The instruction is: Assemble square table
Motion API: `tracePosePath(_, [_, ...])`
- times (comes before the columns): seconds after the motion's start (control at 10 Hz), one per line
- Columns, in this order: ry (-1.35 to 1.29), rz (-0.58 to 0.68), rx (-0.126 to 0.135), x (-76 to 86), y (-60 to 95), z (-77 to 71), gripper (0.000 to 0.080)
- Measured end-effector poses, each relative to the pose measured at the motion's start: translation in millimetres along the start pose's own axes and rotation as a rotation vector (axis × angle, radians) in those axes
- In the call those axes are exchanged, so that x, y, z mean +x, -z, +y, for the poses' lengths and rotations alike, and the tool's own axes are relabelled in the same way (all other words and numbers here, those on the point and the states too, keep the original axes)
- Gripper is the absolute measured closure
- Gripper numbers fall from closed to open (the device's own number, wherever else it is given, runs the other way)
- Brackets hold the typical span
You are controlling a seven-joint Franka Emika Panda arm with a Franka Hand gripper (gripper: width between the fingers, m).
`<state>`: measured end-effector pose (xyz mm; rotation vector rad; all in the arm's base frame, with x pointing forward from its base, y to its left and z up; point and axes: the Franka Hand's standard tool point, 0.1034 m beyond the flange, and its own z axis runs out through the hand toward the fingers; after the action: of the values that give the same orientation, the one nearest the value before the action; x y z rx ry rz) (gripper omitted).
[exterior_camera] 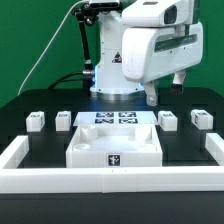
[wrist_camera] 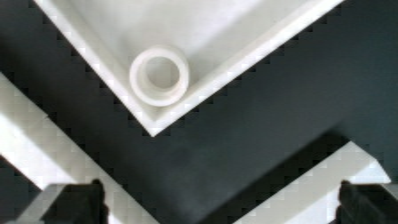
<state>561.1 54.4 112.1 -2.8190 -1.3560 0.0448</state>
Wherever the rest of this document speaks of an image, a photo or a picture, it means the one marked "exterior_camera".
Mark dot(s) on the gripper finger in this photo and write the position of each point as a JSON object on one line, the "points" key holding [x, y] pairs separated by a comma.
{"points": [[151, 93], [178, 81]]}

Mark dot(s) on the white sheet with tags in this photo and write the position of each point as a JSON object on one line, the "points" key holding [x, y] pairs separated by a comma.
{"points": [[122, 117]]}

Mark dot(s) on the white U-shaped fence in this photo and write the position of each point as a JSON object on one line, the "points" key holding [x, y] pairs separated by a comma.
{"points": [[14, 180]]}

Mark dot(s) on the white square table top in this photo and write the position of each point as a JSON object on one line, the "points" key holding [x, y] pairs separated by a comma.
{"points": [[115, 146]]}

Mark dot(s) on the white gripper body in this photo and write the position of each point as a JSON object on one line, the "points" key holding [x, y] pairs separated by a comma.
{"points": [[149, 53]]}

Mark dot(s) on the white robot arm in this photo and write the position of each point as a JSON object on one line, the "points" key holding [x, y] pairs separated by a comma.
{"points": [[115, 17]]}

